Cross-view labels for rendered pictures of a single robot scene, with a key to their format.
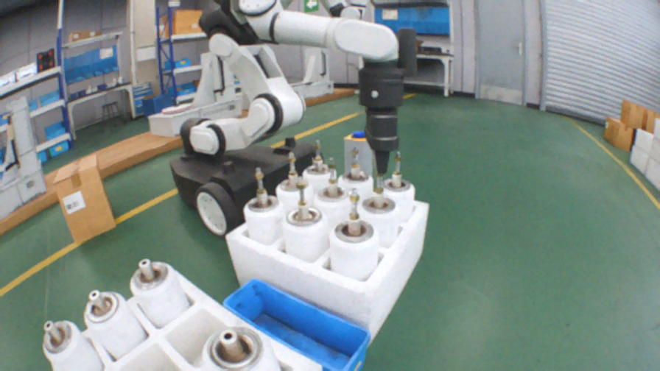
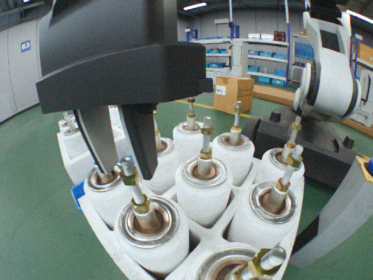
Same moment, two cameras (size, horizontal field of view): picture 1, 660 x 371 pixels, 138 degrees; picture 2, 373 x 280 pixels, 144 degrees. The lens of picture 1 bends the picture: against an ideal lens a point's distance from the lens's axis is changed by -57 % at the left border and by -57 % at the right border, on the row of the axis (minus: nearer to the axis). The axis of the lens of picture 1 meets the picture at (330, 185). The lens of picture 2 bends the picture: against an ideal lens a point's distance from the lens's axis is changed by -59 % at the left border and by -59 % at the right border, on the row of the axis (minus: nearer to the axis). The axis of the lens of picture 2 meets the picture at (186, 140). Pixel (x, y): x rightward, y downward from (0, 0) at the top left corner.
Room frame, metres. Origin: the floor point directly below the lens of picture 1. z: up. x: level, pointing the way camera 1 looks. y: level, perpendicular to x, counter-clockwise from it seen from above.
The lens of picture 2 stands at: (0.62, -0.19, 0.41)
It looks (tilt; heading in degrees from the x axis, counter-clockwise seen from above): 29 degrees down; 98
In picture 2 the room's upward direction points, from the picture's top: 2 degrees counter-clockwise
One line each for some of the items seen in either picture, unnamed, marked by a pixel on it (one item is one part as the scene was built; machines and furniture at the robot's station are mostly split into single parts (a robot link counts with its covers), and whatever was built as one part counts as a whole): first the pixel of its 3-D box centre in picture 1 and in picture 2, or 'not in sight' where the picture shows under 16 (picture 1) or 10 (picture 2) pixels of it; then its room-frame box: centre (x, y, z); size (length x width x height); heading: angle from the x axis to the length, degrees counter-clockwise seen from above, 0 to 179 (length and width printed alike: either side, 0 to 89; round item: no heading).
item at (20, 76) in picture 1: (26, 74); (267, 38); (2.59, 4.44, 1.42); 0.43 x 0.37 x 0.19; 60
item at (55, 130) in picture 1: (54, 130); (279, 73); (2.96, 4.25, 0.36); 0.50 x 0.38 x 0.21; 57
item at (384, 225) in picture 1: (376, 238); (159, 245); (0.56, -0.11, 0.16); 0.10 x 0.10 x 0.18
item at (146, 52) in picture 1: (146, 52); not in sight; (5.71, 3.93, 1.38); 0.49 x 0.02 x 0.35; 147
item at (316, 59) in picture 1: (286, 73); not in sight; (3.92, 0.52, 0.45); 1.51 x 0.57 x 0.74; 147
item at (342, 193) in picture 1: (333, 194); (204, 170); (0.62, -0.01, 0.25); 0.08 x 0.08 x 0.01
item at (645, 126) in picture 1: (649, 121); not in sight; (1.76, -4.01, 0.45); 0.30 x 0.24 x 0.30; 145
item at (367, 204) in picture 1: (378, 205); (148, 220); (0.56, -0.11, 0.25); 0.08 x 0.08 x 0.01
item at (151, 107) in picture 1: (157, 107); not in sight; (4.41, 2.91, 0.19); 0.50 x 0.41 x 0.37; 62
